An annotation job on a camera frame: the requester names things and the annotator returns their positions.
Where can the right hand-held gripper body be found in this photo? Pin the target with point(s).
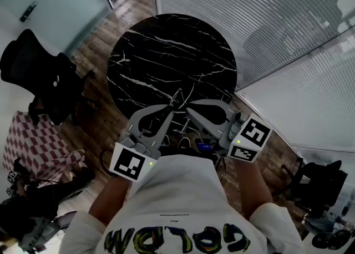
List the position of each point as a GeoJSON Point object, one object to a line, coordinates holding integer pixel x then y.
{"type": "Point", "coordinates": [249, 142]}

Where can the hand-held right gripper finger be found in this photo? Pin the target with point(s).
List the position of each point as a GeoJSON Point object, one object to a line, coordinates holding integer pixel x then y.
{"type": "Point", "coordinates": [208, 126]}
{"type": "Point", "coordinates": [219, 106]}

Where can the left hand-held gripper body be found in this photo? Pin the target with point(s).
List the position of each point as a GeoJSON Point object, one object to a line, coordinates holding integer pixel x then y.
{"type": "Point", "coordinates": [127, 162]}

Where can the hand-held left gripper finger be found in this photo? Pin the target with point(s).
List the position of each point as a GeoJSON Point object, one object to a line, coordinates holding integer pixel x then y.
{"type": "Point", "coordinates": [166, 128]}
{"type": "Point", "coordinates": [136, 119]}

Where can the person's right forearm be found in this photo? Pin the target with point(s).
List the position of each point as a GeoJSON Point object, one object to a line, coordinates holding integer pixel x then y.
{"type": "Point", "coordinates": [253, 189]}

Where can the person's left forearm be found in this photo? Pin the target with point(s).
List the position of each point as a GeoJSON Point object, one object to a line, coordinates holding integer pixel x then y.
{"type": "Point", "coordinates": [111, 200]}

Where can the person's left shoe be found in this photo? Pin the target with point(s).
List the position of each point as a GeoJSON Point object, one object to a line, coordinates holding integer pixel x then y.
{"type": "Point", "coordinates": [167, 141]}

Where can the person's shoe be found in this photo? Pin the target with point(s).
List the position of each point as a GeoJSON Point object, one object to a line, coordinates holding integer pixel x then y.
{"type": "Point", "coordinates": [167, 141]}
{"type": "Point", "coordinates": [185, 142]}

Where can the small blue-screen device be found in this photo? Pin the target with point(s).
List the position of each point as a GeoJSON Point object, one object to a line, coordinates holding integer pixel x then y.
{"type": "Point", "coordinates": [204, 146]}

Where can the person's right shoe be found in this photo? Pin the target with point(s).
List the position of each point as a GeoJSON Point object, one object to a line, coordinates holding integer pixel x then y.
{"type": "Point", "coordinates": [185, 142]}

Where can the person's white printed shirt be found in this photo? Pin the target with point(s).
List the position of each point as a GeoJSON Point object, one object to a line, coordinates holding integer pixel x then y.
{"type": "Point", "coordinates": [180, 192]}

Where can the black office chair with armrests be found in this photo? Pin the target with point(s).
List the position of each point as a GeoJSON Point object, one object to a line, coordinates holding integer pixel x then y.
{"type": "Point", "coordinates": [321, 183]}

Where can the red white checkered box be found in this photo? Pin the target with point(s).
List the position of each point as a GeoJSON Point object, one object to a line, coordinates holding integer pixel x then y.
{"type": "Point", "coordinates": [36, 147]}

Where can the black mesh office chair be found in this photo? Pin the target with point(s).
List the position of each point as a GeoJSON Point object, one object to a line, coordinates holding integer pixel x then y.
{"type": "Point", "coordinates": [44, 75]}

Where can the dark equipment pile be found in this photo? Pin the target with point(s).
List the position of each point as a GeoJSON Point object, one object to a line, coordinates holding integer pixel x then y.
{"type": "Point", "coordinates": [331, 239]}

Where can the frosted glass door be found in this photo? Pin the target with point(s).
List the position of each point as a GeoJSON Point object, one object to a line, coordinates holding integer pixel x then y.
{"type": "Point", "coordinates": [55, 0]}

